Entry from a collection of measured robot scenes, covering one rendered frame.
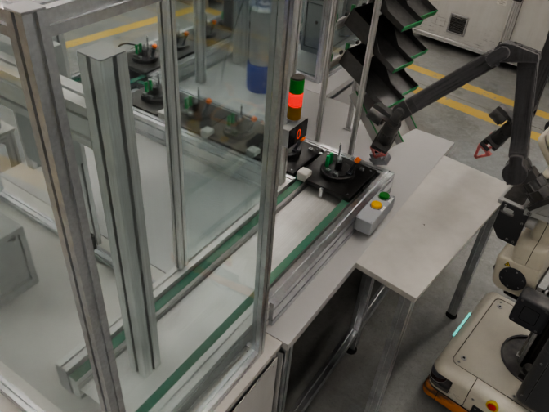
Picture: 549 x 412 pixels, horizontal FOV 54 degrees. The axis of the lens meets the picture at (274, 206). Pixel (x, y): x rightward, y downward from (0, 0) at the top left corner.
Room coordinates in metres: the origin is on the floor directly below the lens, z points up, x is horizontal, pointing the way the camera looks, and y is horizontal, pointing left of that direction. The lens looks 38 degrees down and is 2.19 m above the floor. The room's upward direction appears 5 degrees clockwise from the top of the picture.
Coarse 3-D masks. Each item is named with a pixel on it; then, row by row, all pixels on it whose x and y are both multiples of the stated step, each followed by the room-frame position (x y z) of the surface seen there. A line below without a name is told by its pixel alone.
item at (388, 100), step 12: (348, 48) 2.08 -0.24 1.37; (360, 48) 2.17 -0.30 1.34; (348, 60) 2.06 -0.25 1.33; (360, 60) 2.16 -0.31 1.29; (372, 60) 2.14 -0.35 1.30; (348, 72) 2.06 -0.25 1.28; (360, 72) 2.02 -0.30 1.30; (372, 72) 2.12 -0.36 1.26; (384, 72) 2.10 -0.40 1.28; (372, 84) 2.05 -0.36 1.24; (384, 84) 2.08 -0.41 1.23; (372, 96) 1.97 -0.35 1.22; (384, 96) 2.01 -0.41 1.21; (396, 96) 2.04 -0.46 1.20
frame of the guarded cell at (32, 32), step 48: (0, 0) 0.58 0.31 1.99; (48, 0) 0.58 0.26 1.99; (96, 0) 0.61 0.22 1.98; (144, 0) 0.67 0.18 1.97; (288, 0) 0.97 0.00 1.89; (48, 48) 0.55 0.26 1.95; (288, 48) 0.98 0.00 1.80; (48, 96) 0.54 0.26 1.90; (48, 144) 0.53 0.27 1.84; (48, 192) 0.54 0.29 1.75; (96, 288) 0.55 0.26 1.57; (96, 336) 0.53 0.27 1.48; (0, 384) 0.79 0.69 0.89; (96, 384) 0.54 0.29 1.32
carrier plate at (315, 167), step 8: (328, 152) 1.94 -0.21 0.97; (320, 160) 1.87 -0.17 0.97; (344, 160) 1.89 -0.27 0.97; (312, 168) 1.81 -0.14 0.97; (368, 168) 1.84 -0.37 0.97; (312, 176) 1.75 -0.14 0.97; (320, 176) 1.76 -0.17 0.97; (360, 176) 1.78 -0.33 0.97; (368, 176) 1.79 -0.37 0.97; (312, 184) 1.71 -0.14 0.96; (320, 184) 1.70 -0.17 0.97; (328, 184) 1.71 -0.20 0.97; (336, 184) 1.71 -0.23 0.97; (344, 184) 1.72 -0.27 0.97; (352, 184) 1.72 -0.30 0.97; (360, 184) 1.73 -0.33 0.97; (328, 192) 1.67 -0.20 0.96; (336, 192) 1.66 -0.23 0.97; (344, 192) 1.66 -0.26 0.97; (352, 192) 1.67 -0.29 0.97
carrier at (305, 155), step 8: (296, 144) 1.95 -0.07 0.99; (304, 144) 1.99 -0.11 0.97; (288, 152) 1.88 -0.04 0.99; (296, 152) 1.89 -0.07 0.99; (304, 152) 1.92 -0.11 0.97; (312, 152) 1.93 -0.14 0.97; (288, 160) 1.85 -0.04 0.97; (296, 160) 1.86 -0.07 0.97; (304, 160) 1.86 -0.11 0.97; (312, 160) 1.89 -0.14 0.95; (288, 168) 1.79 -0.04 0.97; (296, 168) 1.80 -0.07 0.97
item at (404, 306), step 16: (480, 240) 1.94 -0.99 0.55; (480, 256) 1.94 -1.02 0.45; (464, 272) 1.94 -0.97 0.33; (464, 288) 1.93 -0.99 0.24; (400, 304) 1.29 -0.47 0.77; (400, 320) 1.28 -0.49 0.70; (400, 336) 1.28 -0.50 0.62; (384, 352) 1.30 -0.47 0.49; (384, 368) 1.29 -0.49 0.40; (384, 384) 1.28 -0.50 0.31; (368, 400) 1.30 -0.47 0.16
